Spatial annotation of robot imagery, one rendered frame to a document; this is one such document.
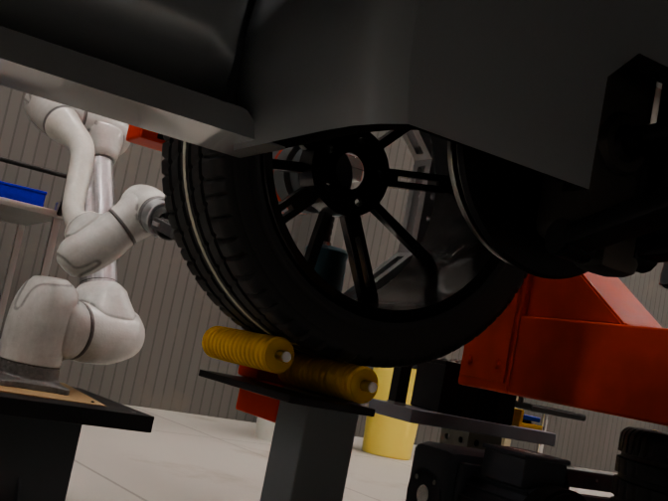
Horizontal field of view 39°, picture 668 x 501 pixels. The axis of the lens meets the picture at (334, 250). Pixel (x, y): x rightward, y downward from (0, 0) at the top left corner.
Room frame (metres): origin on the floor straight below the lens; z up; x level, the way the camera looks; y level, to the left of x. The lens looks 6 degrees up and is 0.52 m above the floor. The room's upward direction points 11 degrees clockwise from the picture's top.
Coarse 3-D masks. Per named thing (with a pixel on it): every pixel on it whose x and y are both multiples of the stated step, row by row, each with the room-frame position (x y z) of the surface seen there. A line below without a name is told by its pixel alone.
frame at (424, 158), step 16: (416, 144) 1.84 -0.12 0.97; (416, 160) 1.86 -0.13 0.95; (432, 160) 1.81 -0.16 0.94; (416, 192) 1.85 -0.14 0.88; (416, 208) 1.86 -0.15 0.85; (432, 208) 1.83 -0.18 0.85; (416, 224) 1.82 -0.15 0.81; (416, 240) 1.82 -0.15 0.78; (400, 256) 1.84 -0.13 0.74; (384, 272) 1.80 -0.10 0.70; (352, 288) 1.81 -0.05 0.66
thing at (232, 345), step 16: (208, 336) 1.65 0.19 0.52; (224, 336) 1.60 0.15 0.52; (240, 336) 1.55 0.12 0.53; (256, 336) 1.51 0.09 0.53; (272, 336) 1.49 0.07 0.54; (208, 352) 1.66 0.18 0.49; (224, 352) 1.59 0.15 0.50; (240, 352) 1.53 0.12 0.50; (256, 352) 1.48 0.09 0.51; (272, 352) 1.47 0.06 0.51; (288, 352) 1.45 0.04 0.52; (256, 368) 1.52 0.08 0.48; (272, 368) 1.47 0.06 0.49; (288, 368) 1.49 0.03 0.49
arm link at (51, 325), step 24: (24, 288) 2.33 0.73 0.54; (48, 288) 2.31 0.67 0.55; (72, 288) 2.36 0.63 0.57; (24, 312) 2.30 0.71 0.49; (48, 312) 2.31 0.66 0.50; (72, 312) 2.35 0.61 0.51; (24, 336) 2.30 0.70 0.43; (48, 336) 2.31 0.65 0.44; (72, 336) 2.36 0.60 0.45; (24, 360) 2.30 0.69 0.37; (48, 360) 2.33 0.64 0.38
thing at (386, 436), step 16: (384, 368) 5.77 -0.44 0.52; (416, 368) 5.73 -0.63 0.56; (384, 384) 5.76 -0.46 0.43; (384, 400) 5.75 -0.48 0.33; (384, 416) 5.75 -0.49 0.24; (368, 432) 5.82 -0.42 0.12; (384, 432) 5.75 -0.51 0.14; (400, 432) 5.74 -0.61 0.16; (416, 432) 5.85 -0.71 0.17; (368, 448) 5.80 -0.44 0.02; (384, 448) 5.75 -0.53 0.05; (400, 448) 5.76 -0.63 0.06
